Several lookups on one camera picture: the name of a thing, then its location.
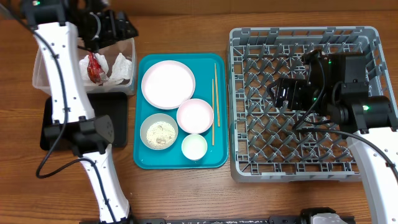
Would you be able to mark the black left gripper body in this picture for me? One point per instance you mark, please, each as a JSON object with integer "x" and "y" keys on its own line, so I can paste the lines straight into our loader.
{"x": 103, "y": 30}

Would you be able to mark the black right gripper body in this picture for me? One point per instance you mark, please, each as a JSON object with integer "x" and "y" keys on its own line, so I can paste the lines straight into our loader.
{"x": 286, "y": 92}

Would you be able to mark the red snack wrapper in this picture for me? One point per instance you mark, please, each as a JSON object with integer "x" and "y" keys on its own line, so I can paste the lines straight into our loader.
{"x": 95, "y": 72}

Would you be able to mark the white paper cup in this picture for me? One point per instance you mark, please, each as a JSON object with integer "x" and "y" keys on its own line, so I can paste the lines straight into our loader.
{"x": 194, "y": 147}

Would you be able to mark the grey bowl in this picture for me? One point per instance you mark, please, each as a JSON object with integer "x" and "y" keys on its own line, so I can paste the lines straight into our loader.
{"x": 151, "y": 120}

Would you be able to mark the rice food waste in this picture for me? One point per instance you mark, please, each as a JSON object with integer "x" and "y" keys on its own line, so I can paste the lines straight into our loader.
{"x": 160, "y": 135}

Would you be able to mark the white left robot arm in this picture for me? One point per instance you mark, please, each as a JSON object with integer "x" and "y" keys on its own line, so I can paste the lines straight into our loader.
{"x": 57, "y": 26}

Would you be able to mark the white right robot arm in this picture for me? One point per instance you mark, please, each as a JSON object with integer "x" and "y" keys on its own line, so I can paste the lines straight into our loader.
{"x": 337, "y": 87}

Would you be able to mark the clear plastic waste bin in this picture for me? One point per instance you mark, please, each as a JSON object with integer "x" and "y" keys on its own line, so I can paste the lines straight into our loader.
{"x": 127, "y": 48}

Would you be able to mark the grey dishwasher rack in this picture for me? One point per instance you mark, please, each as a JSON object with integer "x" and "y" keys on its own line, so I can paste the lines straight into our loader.
{"x": 265, "y": 147}

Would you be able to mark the crumpled white tissue left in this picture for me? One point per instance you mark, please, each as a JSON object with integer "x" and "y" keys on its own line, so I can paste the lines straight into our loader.
{"x": 83, "y": 63}

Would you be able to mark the crumpled white tissue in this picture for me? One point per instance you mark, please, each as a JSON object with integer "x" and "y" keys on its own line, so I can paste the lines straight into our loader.
{"x": 121, "y": 71}
{"x": 83, "y": 63}

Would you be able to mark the crumpled white tissue right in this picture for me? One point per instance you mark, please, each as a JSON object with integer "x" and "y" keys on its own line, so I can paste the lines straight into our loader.
{"x": 121, "y": 71}

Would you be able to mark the wooden chopstick left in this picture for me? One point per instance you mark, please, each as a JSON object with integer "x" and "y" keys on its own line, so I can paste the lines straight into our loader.
{"x": 213, "y": 112}

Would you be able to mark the wooden chopstick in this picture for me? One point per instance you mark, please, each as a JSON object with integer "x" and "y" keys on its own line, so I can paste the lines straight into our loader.
{"x": 217, "y": 96}
{"x": 213, "y": 112}

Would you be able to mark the wooden chopstick right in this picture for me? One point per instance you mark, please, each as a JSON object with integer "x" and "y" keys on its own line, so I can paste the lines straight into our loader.
{"x": 217, "y": 96}

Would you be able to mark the large pink plate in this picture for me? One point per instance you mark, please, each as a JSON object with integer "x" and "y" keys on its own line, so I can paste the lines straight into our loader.
{"x": 167, "y": 84}

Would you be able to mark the teal plastic tray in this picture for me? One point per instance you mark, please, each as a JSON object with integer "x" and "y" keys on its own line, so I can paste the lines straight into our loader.
{"x": 202, "y": 66}

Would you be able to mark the pink bowl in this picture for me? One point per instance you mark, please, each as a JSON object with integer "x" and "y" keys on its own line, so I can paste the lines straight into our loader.
{"x": 194, "y": 116}

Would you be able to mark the black tray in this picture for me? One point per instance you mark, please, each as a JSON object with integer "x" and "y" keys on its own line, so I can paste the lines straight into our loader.
{"x": 113, "y": 104}

